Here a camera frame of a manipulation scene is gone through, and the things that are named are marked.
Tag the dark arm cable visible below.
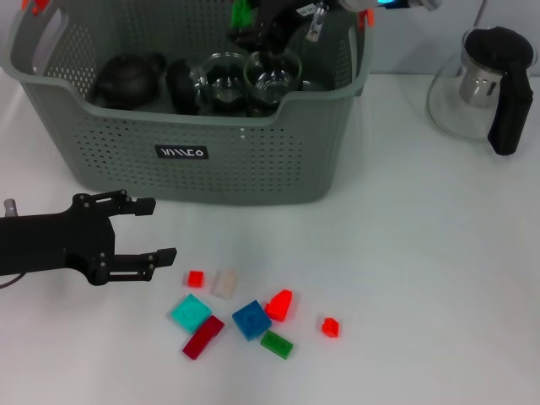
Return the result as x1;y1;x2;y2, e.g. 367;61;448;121
0;273;27;290

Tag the teal square flat block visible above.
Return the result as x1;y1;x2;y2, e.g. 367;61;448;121
170;294;213;337

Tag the glass teacup black sleeve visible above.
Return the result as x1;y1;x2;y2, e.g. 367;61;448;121
246;79;313;119
242;48;304;106
165;57;208;116
201;51;249;118

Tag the clear white plastic block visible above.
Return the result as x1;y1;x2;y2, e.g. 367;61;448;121
209;268;238;299

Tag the grey-green perforated storage bin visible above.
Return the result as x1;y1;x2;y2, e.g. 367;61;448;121
0;0;375;208

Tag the blue square block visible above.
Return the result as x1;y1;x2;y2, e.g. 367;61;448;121
230;299;273;341

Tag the dark red rectangular block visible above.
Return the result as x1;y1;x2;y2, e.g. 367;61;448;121
181;315;224;360

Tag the red sloped block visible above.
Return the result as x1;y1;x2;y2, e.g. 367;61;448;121
264;289;293;324

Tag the black clay teapot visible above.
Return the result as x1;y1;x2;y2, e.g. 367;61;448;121
91;52;166;111

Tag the thick green rectangular block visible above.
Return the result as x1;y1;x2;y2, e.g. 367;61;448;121
230;0;253;29

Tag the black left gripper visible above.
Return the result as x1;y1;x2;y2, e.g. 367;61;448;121
0;188;178;288

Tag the glass pitcher black handle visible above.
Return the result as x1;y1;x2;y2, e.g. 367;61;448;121
425;25;537;158

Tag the flat green rectangular block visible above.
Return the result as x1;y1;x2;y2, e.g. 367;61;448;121
259;329;294;359

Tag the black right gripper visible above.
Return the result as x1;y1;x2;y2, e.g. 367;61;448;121
227;0;338;56

